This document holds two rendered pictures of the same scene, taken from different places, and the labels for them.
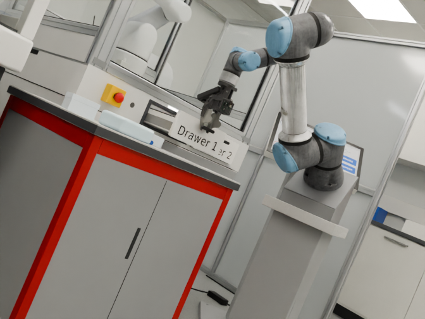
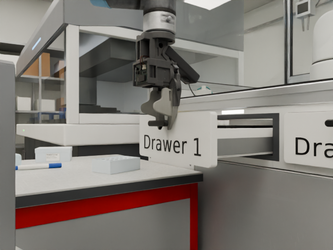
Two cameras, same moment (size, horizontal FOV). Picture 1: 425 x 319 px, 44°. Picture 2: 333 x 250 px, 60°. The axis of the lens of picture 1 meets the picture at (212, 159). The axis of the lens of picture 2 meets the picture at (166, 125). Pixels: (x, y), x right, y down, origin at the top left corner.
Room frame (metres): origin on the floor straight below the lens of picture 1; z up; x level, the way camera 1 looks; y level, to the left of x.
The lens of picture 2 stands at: (2.31, -0.57, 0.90)
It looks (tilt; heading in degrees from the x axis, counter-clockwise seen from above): 0 degrees down; 102
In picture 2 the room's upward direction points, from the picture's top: straight up
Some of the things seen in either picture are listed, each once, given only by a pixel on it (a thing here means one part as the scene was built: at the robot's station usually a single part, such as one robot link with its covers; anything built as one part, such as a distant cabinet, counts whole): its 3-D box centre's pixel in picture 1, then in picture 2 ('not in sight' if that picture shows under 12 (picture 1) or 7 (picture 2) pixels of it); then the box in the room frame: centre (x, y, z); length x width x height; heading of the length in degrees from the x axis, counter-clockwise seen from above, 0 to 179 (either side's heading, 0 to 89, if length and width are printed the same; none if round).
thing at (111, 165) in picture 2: (144, 135); (116, 164); (1.97, 0.27, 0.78); 0.12 x 0.08 x 0.04; 64
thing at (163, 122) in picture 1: (167, 125); (234, 138); (2.32, 0.24, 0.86); 0.40 x 0.26 x 0.06; 46
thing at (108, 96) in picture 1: (114, 95); not in sight; (2.06, 0.45, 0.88); 0.07 x 0.05 x 0.07; 136
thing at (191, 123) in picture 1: (198, 134); (171, 137); (2.18, 0.09, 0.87); 0.29 x 0.02 x 0.11; 136
